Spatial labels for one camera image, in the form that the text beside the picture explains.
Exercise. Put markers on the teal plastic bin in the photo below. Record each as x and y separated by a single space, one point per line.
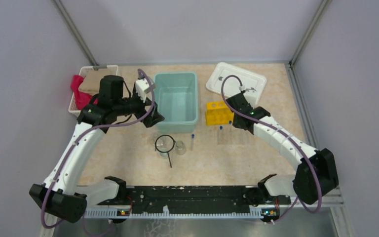
176 95

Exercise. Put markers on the clear glass beaker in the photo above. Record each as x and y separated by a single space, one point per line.
180 148

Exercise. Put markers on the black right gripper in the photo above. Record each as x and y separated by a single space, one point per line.
234 123

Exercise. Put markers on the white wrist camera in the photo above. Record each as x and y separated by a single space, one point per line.
250 94
143 88

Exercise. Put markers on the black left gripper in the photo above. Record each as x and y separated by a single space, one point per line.
153 117

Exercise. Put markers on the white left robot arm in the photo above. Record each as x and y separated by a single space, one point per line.
60 195

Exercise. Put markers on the small clear glass dish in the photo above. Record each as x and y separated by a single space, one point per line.
164 152

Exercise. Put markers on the white perforated plastic basket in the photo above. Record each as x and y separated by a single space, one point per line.
114 69

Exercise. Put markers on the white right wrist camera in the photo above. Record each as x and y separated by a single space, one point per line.
250 94

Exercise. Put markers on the pink cloth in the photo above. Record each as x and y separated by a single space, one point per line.
81 98

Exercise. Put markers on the beige cloth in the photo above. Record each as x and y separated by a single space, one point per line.
91 82

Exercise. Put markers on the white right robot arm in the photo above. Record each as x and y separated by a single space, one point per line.
316 172

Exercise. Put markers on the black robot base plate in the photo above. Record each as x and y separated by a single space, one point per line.
195 199

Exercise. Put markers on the yellow test tube rack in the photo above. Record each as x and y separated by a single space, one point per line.
218 113

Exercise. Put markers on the clear glass flask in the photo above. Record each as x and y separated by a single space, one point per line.
157 140

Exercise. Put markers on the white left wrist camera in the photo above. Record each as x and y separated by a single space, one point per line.
143 88

